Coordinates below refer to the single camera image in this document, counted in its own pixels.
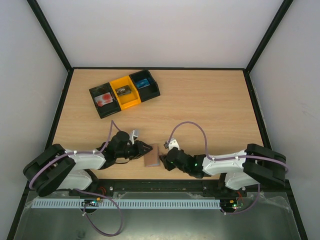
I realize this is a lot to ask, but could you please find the black VIP card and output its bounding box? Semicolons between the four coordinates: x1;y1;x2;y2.
115;85;132;97

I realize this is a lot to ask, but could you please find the black bin left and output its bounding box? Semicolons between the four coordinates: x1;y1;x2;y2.
89;82;121;119

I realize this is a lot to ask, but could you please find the black bin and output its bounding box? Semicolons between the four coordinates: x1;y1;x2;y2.
129;69;161;102
89;82;121;119

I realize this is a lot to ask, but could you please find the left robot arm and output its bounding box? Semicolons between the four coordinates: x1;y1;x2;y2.
22;131;153;197

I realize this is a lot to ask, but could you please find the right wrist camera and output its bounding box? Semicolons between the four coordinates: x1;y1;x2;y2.
164;138;180;151

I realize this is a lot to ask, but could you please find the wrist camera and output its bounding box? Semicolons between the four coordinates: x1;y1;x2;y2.
164;138;180;151
129;129;139;144

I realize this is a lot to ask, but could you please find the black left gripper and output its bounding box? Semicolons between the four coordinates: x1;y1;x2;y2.
116;140;153;161

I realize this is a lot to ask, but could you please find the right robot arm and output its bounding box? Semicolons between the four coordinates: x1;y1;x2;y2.
160;143;288;196

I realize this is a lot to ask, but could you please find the slotted cable duct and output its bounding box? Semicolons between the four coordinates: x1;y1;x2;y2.
31;198;221;210

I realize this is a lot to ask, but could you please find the black aluminium frame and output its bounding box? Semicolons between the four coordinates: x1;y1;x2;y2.
0;0;320;240

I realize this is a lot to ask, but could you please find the blue card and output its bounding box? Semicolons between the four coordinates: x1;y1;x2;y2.
135;78;150;89

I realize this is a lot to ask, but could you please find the black bin right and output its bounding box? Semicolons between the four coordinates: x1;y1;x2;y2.
129;69;161;102

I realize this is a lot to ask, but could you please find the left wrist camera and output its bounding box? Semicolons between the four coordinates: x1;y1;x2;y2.
129;129;139;144

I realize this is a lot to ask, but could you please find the yellow bin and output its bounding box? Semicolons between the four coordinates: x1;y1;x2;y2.
110;75;142;111

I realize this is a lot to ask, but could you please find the red card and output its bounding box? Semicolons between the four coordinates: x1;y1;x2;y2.
94;92;114;107

